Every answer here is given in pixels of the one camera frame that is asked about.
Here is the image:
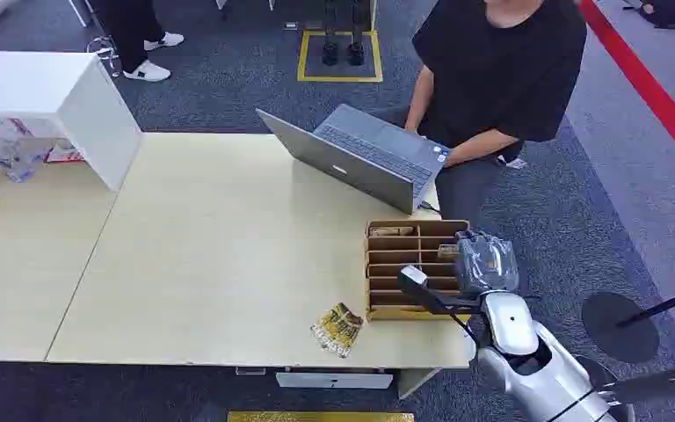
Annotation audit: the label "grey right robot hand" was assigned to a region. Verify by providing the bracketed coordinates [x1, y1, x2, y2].
[453, 229, 521, 295]

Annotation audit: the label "wooden card sorting box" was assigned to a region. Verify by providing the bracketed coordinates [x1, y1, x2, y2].
[364, 219, 472, 323]

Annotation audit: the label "black round stand base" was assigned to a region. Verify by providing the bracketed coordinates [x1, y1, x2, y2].
[580, 291, 661, 366]

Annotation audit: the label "grey open laptop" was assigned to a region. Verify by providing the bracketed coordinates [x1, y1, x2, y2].
[255, 103, 453, 216]

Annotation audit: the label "yellow printed card pack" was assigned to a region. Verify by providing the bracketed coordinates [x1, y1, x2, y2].
[309, 302, 366, 360]

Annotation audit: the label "thin black stand pole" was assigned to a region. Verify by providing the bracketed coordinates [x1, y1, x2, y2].
[615, 281, 675, 329]

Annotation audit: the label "white desk drawer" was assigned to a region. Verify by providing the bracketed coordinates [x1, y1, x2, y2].
[274, 371, 395, 390]

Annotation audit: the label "person at the laptop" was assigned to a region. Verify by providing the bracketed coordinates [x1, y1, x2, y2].
[403, 0, 590, 226]

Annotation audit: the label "thick black pole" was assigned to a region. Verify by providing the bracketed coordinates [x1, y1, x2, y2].
[600, 360, 675, 406]

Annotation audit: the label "yellow floor strip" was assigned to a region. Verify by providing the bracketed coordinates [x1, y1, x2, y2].
[226, 411, 416, 422]

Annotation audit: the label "red floor tape line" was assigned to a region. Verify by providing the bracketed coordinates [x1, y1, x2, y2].
[575, 0, 675, 184]

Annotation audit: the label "black robot legs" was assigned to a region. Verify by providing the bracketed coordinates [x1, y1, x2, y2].
[320, 0, 369, 68]

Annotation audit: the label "yellow tape square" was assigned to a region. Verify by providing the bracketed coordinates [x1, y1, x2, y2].
[295, 29, 385, 84]

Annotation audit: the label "black bag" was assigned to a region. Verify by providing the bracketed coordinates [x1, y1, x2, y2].
[639, 0, 675, 30]

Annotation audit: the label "standing person with white shoes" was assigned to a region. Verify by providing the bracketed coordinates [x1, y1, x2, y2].
[89, 0, 186, 84]

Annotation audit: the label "red and white paper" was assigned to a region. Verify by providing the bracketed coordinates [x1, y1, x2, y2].
[42, 138, 86, 164]

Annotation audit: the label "white cabinet box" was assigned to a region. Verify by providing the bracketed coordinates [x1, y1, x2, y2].
[0, 49, 144, 193]

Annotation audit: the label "clear plastic bag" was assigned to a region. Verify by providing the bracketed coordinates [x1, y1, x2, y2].
[0, 116, 54, 186]

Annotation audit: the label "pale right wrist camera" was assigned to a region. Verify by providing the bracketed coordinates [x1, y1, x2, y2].
[397, 265, 484, 319]

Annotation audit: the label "clear wire frame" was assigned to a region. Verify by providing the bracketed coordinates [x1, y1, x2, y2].
[85, 35, 123, 79]

